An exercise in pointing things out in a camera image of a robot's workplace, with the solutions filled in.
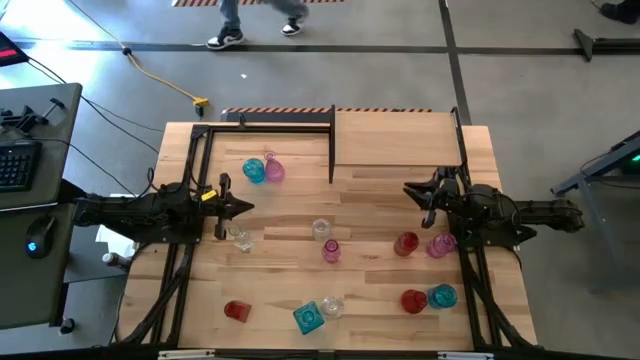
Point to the red ribbed glass bottle vase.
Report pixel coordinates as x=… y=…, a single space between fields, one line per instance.
x=405 y=244

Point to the clear ribbed cylinder glass vase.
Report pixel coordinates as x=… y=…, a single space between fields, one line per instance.
x=321 y=230

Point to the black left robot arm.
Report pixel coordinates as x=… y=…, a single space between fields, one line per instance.
x=150 y=210

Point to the teal round glass vase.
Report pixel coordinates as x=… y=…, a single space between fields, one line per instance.
x=254 y=170

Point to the white label strip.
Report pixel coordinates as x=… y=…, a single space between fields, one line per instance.
x=185 y=355
x=465 y=356

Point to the black ramp hazard striped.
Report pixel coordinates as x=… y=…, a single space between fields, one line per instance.
x=275 y=116

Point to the clear square glass vase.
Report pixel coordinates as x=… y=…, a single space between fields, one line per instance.
x=243 y=240

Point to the pink ribbed glass bottle vase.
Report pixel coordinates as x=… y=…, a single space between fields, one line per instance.
x=441 y=245

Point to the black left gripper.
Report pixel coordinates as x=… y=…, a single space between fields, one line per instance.
x=222 y=205

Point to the brown bottle white cap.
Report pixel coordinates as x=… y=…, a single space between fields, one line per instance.
x=115 y=260

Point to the black desk clamp mount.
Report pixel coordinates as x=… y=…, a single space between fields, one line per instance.
x=25 y=120

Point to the red smooth bulbous glass vase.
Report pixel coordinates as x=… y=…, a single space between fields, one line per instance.
x=413 y=301

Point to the black aluminium table frame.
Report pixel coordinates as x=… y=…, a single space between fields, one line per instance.
x=270 y=129

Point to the pink bulbous glass vase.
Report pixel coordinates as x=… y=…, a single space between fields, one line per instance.
x=331 y=251

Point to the black metal T-shaped stand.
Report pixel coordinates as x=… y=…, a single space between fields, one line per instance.
x=600 y=46

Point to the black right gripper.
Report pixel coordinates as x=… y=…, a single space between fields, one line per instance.
x=445 y=195

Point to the pink tall swirl glass vase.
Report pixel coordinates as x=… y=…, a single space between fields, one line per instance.
x=274 y=170

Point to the teal square cut-glass vase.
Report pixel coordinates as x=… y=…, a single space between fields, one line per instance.
x=308 y=317

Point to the black device red screen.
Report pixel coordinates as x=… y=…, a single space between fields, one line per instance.
x=10 y=50

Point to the black round desk foot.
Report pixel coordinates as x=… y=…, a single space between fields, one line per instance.
x=66 y=326

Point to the black keyboard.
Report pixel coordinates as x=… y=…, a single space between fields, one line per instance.
x=17 y=165

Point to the clear scalloped squat glass vase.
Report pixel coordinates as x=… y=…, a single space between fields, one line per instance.
x=332 y=307

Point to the grey desk leg frame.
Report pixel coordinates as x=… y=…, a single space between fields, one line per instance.
x=595 y=170

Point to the grey computer desk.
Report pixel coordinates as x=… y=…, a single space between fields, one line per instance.
x=50 y=165

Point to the red square glass vase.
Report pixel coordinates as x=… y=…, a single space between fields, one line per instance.
x=237 y=311

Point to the black computer mouse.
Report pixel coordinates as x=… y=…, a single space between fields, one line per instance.
x=40 y=236

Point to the teal patterned glass bottle vase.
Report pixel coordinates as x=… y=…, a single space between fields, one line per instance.
x=442 y=296

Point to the white paper sheet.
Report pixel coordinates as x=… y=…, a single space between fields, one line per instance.
x=112 y=240

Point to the wooden shelf black metal frame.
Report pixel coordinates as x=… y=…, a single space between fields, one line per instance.
x=395 y=140

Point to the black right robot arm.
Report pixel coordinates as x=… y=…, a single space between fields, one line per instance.
x=500 y=210

